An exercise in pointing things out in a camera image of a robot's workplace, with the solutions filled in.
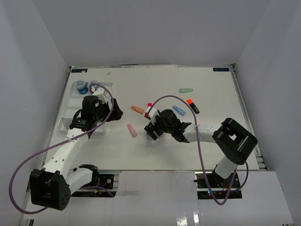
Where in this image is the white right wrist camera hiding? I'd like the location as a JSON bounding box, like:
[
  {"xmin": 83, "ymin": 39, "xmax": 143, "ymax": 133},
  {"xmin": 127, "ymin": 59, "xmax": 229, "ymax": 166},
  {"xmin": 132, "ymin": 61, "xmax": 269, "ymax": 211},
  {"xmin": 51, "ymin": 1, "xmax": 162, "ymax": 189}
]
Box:
[{"xmin": 144, "ymin": 106, "xmax": 159, "ymax": 124}]

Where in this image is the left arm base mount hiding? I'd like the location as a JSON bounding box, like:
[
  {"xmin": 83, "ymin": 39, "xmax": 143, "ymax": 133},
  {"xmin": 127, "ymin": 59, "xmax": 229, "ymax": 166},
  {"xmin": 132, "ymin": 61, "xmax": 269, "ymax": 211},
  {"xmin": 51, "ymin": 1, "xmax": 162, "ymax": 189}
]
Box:
[{"xmin": 79, "ymin": 164, "xmax": 116, "ymax": 198}]

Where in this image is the white compartment tray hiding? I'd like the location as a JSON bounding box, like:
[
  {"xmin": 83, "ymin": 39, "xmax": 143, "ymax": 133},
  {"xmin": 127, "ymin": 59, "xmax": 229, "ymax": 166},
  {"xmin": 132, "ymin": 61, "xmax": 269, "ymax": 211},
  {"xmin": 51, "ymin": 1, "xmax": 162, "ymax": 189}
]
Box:
[{"xmin": 57, "ymin": 82, "xmax": 114, "ymax": 135}]

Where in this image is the right blue table label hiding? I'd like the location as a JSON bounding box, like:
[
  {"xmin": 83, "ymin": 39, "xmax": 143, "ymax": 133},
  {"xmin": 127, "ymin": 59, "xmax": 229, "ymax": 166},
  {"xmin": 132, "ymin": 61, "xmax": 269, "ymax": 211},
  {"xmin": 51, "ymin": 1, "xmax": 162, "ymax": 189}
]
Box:
[{"xmin": 213, "ymin": 67, "xmax": 230, "ymax": 72}]

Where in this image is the blue stapler case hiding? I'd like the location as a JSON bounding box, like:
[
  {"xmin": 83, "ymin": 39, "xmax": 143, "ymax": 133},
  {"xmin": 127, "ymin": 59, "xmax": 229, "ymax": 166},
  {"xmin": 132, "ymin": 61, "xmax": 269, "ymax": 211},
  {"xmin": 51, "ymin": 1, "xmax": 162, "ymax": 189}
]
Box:
[{"xmin": 173, "ymin": 105, "xmax": 186, "ymax": 116}]

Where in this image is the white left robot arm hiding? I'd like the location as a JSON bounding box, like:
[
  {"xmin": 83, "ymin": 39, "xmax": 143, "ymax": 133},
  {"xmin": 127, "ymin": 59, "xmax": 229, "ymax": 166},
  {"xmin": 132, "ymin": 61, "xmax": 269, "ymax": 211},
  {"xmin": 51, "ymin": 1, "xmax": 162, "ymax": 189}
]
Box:
[{"xmin": 29, "ymin": 96, "xmax": 123, "ymax": 210}]

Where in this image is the left blue table label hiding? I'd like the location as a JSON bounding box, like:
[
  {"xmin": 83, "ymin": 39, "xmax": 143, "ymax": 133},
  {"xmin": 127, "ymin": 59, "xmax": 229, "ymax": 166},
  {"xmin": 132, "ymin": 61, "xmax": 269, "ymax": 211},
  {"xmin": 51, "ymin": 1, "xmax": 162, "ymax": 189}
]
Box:
[{"xmin": 71, "ymin": 69, "xmax": 87, "ymax": 73}]

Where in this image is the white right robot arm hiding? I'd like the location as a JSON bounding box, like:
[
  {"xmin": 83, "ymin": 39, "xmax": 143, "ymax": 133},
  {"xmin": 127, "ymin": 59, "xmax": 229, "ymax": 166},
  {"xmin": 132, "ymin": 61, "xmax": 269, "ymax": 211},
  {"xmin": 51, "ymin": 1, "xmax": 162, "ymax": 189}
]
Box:
[{"xmin": 144, "ymin": 108, "xmax": 258, "ymax": 188}]

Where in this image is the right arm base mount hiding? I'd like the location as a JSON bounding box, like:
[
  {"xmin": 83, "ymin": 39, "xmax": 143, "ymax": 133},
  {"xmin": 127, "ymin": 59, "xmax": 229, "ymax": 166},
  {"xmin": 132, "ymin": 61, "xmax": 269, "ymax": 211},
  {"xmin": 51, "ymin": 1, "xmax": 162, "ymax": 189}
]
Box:
[{"xmin": 194, "ymin": 173, "xmax": 243, "ymax": 200}]

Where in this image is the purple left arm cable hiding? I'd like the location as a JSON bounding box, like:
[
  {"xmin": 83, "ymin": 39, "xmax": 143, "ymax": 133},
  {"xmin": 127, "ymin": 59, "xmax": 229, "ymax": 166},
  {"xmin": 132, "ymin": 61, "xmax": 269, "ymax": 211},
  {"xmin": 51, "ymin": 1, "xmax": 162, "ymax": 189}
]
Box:
[{"xmin": 8, "ymin": 82, "xmax": 115, "ymax": 214}]

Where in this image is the orange cap black highlighter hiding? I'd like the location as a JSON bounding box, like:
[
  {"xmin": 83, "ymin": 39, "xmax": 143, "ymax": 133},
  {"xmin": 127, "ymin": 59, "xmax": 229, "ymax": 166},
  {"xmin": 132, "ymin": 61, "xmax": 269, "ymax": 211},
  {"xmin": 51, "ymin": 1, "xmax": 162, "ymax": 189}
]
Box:
[{"xmin": 187, "ymin": 99, "xmax": 200, "ymax": 114}]

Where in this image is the blue table label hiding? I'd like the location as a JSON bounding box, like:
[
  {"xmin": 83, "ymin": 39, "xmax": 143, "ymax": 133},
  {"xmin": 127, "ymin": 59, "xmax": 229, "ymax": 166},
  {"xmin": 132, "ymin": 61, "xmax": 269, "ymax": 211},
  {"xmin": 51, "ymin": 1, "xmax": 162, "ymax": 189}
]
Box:
[
  {"xmin": 71, "ymin": 69, "xmax": 87, "ymax": 73},
  {"xmin": 213, "ymin": 67, "xmax": 230, "ymax": 72}
]

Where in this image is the blue lidded jar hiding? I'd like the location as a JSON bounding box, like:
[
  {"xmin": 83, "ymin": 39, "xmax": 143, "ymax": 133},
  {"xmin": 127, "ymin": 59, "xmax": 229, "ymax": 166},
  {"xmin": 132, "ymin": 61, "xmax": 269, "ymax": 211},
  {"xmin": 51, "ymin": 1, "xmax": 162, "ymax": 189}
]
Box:
[
  {"xmin": 75, "ymin": 80, "xmax": 88, "ymax": 95},
  {"xmin": 87, "ymin": 80, "xmax": 98, "ymax": 89}
]

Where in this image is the pink stapler case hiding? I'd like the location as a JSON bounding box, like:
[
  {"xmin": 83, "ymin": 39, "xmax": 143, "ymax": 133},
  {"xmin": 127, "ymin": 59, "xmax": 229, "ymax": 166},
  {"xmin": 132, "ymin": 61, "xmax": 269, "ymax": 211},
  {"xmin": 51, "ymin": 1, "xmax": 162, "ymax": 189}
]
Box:
[{"xmin": 127, "ymin": 123, "xmax": 137, "ymax": 137}]

